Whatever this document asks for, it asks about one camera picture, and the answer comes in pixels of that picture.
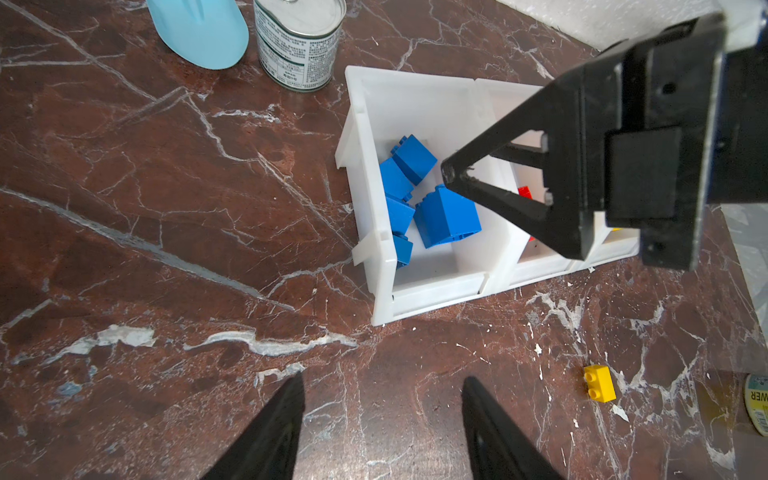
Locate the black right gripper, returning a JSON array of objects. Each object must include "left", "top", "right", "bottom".
[{"left": 442, "top": 11, "right": 767, "bottom": 270}]

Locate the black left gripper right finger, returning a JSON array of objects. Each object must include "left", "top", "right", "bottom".
[{"left": 462, "top": 376, "right": 561, "bottom": 479}]

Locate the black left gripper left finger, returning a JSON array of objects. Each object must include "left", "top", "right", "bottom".
[{"left": 203, "top": 373, "right": 305, "bottom": 479}]

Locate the small red lego brick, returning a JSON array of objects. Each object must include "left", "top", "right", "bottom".
[{"left": 518, "top": 186, "right": 533, "bottom": 200}]

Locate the blue lego brick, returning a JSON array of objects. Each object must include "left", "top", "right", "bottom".
[
  {"left": 414, "top": 184, "right": 482, "bottom": 249},
  {"left": 391, "top": 135, "right": 437, "bottom": 186},
  {"left": 386, "top": 196, "right": 415, "bottom": 236},
  {"left": 393, "top": 233, "right": 413, "bottom": 268}
]

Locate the blue lego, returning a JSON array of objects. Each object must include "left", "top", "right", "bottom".
[{"left": 380, "top": 157, "right": 414, "bottom": 203}]

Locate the white right bin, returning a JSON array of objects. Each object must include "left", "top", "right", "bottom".
[{"left": 581, "top": 212, "right": 640, "bottom": 268}]

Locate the white bin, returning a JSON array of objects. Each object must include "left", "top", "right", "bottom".
[
  {"left": 334, "top": 64, "right": 523, "bottom": 327},
  {"left": 581, "top": 212, "right": 640, "bottom": 268},
  {"left": 478, "top": 79, "right": 582, "bottom": 288}
]

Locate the white middle bin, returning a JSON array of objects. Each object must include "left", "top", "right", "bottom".
[{"left": 478, "top": 79, "right": 582, "bottom": 288}]

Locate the small yellow lego brick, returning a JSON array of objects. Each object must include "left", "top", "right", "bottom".
[{"left": 584, "top": 365, "right": 617, "bottom": 403}]

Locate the white left bin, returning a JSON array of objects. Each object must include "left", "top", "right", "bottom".
[{"left": 334, "top": 64, "right": 523, "bottom": 327}]

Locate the silver tin can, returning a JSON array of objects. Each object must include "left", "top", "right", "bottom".
[{"left": 253, "top": 0, "right": 347, "bottom": 93}]

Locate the light blue scoop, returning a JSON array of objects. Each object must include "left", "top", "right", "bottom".
[{"left": 146, "top": 0, "right": 249, "bottom": 70}]

